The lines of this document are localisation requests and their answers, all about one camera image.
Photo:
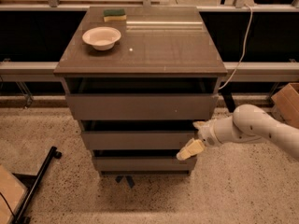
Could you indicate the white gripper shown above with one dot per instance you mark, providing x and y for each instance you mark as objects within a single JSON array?
[{"x": 206, "y": 134}]

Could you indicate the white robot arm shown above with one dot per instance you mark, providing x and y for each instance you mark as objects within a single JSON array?
[{"x": 247, "y": 124}]

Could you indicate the grey drawer cabinet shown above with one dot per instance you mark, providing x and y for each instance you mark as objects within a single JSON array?
[{"x": 155, "y": 42}]

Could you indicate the grey top drawer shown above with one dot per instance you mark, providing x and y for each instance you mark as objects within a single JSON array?
[{"x": 133, "y": 98}]

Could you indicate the cardboard box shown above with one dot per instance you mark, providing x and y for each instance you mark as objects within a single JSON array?
[{"x": 287, "y": 102}]

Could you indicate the white bowl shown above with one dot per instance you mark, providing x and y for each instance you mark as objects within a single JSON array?
[{"x": 102, "y": 38}]

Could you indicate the green yellow sponge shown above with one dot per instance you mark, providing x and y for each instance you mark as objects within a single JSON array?
[{"x": 114, "y": 15}]

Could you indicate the black cart leg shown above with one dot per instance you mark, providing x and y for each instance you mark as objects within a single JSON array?
[{"x": 32, "y": 182}]

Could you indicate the wooden board on cart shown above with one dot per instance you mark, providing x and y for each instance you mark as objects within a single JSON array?
[{"x": 13, "y": 192}]

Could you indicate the black post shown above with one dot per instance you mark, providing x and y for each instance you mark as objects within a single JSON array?
[{"x": 226, "y": 93}]

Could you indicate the grey metal rail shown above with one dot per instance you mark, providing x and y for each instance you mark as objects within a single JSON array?
[{"x": 245, "y": 72}]

